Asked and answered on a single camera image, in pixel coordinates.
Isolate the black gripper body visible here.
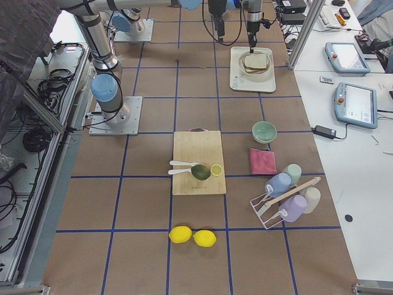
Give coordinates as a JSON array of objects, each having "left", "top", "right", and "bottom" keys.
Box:
[
  {"left": 208, "top": 0, "right": 227, "bottom": 31},
  {"left": 247, "top": 11, "right": 262, "bottom": 34}
]

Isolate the bread slice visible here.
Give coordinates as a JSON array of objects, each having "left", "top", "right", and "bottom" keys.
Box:
[
  {"left": 243, "top": 52, "right": 269, "bottom": 71},
  {"left": 243, "top": 60, "right": 270, "bottom": 73}
]

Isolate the cream round plate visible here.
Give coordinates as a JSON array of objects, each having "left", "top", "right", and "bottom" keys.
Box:
[{"left": 238, "top": 50, "right": 274, "bottom": 82}]

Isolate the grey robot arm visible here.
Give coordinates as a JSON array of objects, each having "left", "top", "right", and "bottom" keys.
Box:
[{"left": 57, "top": 1, "right": 219, "bottom": 132}]

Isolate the cream bear tray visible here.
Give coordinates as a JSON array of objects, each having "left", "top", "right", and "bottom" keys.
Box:
[{"left": 230, "top": 47, "right": 276, "bottom": 93}]

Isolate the far teach pendant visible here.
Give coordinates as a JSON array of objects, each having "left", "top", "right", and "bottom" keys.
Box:
[{"left": 325, "top": 42, "right": 370, "bottom": 76}]

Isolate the teach pendant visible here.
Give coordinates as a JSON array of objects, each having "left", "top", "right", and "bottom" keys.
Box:
[
  {"left": 333, "top": 82, "right": 378, "bottom": 129},
  {"left": 325, "top": 42, "right": 370, "bottom": 76}
]

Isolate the green bowl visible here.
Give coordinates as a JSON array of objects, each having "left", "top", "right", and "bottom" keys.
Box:
[{"left": 252, "top": 121, "right": 277, "bottom": 144}]

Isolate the black power adapter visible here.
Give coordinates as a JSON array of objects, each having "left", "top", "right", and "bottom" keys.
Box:
[{"left": 311, "top": 125, "right": 337, "bottom": 140}]

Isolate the wooden cutting board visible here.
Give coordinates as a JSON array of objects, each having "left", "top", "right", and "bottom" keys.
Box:
[{"left": 171, "top": 130, "right": 227, "bottom": 196}]

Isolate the near teach pendant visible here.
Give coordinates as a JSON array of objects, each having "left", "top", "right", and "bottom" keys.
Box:
[{"left": 333, "top": 82, "right": 378, "bottom": 129}]

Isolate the pink cloth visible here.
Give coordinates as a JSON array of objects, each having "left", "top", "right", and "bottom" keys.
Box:
[{"left": 250, "top": 148, "right": 277, "bottom": 175}]

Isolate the lemon half slice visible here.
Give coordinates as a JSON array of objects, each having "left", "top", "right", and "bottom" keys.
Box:
[{"left": 210, "top": 163, "right": 223, "bottom": 176}]

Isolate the green cup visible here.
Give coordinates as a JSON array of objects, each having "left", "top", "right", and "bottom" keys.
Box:
[{"left": 282, "top": 163, "right": 302, "bottom": 187}]

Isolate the green avocado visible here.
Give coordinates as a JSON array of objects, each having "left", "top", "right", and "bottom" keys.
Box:
[{"left": 191, "top": 164, "right": 211, "bottom": 181}]

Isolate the white plastic spoon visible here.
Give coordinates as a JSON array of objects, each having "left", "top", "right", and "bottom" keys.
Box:
[{"left": 168, "top": 168, "right": 192, "bottom": 175}]

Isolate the blue cup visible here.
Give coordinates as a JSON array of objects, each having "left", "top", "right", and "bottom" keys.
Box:
[{"left": 265, "top": 173, "right": 292, "bottom": 198}]

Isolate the beige cup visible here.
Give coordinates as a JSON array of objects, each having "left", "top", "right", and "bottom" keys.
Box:
[{"left": 300, "top": 186, "right": 321, "bottom": 214}]

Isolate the purple cup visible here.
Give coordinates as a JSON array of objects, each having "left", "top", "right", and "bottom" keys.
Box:
[{"left": 279, "top": 195, "right": 308, "bottom": 222}]

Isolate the yellow lemon right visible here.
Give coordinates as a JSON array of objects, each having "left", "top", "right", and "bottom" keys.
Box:
[{"left": 193, "top": 230, "right": 217, "bottom": 248}]

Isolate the yellow lemon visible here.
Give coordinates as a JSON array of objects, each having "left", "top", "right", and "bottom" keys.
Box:
[
  {"left": 193, "top": 230, "right": 217, "bottom": 248},
  {"left": 168, "top": 226, "right": 192, "bottom": 244}
]

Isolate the yellow lemon left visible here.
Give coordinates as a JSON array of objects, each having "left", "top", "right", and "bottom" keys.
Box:
[{"left": 168, "top": 226, "right": 192, "bottom": 244}]

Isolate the aluminium frame post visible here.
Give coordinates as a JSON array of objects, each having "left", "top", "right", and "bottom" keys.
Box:
[{"left": 287, "top": 0, "right": 325, "bottom": 70}]

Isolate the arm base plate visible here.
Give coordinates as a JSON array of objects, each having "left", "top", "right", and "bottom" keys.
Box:
[
  {"left": 88, "top": 96, "right": 142, "bottom": 136},
  {"left": 113, "top": 18, "right": 154, "bottom": 43}
]

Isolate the white wire cup rack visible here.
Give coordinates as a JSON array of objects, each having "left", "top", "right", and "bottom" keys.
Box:
[{"left": 250, "top": 176, "right": 321, "bottom": 229}]

